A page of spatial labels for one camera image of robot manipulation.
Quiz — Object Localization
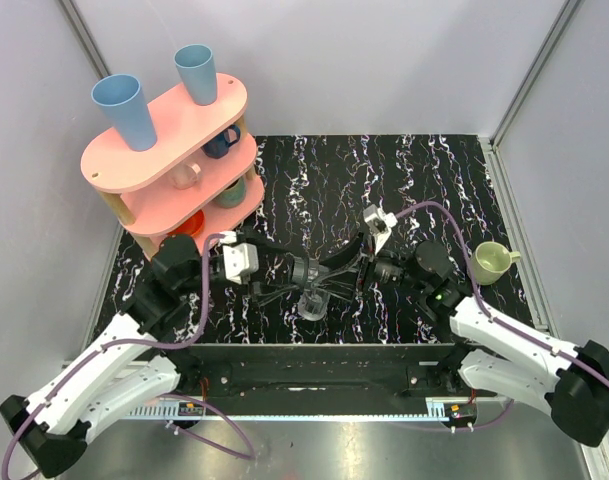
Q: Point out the orange plastic bowl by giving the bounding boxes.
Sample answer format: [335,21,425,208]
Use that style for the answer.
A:
[167,210,205,237]

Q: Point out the large blue plastic cup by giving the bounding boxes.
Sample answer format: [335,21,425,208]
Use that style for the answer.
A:
[91,74,157,151]

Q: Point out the pink three-tier wooden shelf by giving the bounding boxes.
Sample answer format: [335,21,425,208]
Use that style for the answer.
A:
[80,73,265,258]

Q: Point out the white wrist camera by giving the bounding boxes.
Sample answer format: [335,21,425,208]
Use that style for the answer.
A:
[219,231,259,285]
[363,204,398,255]

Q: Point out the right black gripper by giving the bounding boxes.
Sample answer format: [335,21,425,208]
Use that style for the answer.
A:
[312,228,428,303]

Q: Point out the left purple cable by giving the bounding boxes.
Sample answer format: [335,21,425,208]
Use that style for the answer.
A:
[1,232,258,479]

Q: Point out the purple cable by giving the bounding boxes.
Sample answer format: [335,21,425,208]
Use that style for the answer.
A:
[1,232,258,479]
[394,201,609,434]

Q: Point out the dark blue ceramic mug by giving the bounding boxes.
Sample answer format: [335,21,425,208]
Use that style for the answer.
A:
[202,124,241,159]

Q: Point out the small blue plastic cup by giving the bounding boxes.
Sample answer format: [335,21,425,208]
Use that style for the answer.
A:
[174,44,217,106]

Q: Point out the black marble patterned mat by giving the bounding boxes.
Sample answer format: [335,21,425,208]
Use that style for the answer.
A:
[94,133,540,346]

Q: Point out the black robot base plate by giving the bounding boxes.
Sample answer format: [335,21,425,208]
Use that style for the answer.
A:
[171,344,473,417]

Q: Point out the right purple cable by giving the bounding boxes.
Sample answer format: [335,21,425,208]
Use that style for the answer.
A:
[394,201,609,434]

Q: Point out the light green ceramic mug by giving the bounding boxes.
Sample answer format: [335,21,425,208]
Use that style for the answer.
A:
[471,241,522,286]

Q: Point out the white slotted cable duct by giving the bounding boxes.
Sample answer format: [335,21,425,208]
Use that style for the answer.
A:
[124,401,204,421]

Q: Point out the teal speckled ceramic cup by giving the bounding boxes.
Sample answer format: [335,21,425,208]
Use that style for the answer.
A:
[213,177,247,209]

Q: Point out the pink ceramic mug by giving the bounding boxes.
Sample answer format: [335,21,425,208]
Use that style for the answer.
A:
[169,163,202,190]

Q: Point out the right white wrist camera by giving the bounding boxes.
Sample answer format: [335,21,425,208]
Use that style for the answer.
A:
[363,204,398,255]

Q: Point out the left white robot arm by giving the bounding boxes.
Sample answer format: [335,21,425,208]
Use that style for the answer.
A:
[0,230,294,479]

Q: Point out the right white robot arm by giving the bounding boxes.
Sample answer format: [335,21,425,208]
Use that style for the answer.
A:
[321,232,609,447]

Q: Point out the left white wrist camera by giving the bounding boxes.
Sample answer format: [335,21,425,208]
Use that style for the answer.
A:
[219,231,259,285]

